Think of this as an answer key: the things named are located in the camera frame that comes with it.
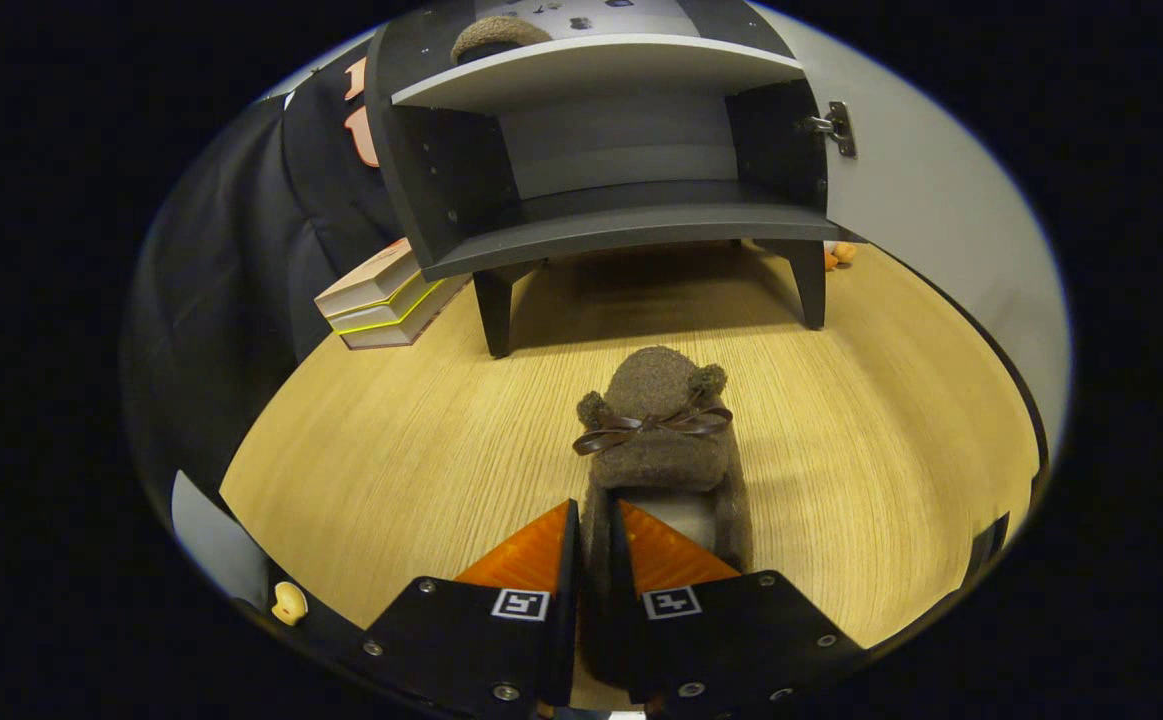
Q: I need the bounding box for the brown fuzzy shoe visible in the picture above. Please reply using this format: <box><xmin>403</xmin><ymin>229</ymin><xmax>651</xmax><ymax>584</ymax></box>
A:
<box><xmin>571</xmin><ymin>345</ymin><xmax>754</xmax><ymax>691</ymax></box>
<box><xmin>451</xmin><ymin>15</ymin><xmax>554</xmax><ymax>66</ymax></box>

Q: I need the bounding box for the dark grey shoe cabinet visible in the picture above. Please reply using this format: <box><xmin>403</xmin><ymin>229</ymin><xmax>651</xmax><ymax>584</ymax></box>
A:
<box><xmin>366</xmin><ymin>0</ymin><xmax>857</xmax><ymax>359</ymax></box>

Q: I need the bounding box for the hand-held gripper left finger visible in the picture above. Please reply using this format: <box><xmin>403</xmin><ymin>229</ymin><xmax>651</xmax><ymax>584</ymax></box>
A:
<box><xmin>361</xmin><ymin>498</ymin><xmax>582</xmax><ymax>716</ymax></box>

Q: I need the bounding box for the black backdrop cloth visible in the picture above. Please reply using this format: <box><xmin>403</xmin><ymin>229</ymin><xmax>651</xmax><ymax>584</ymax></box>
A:
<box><xmin>121</xmin><ymin>45</ymin><xmax>412</xmax><ymax>501</ymax></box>

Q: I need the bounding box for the maroon cover book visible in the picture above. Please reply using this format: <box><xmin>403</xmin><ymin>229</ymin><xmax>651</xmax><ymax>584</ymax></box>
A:
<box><xmin>339</xmin><ymin>275</ymin><xmax>472</xmax><ymax>351</ymax></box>

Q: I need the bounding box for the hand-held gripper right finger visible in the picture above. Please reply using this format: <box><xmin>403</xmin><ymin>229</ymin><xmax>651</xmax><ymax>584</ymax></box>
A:
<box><xmin>609</xmin><ymin>498</ymin><xmax>867</xmax><ymax>713</ymax></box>

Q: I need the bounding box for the yellow edged book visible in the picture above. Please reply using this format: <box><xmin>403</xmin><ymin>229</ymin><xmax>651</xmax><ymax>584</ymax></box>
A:
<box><xmin>326</xmin><ymin>275</ymin><xmax>447</xmax><ymax>336</ymax></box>

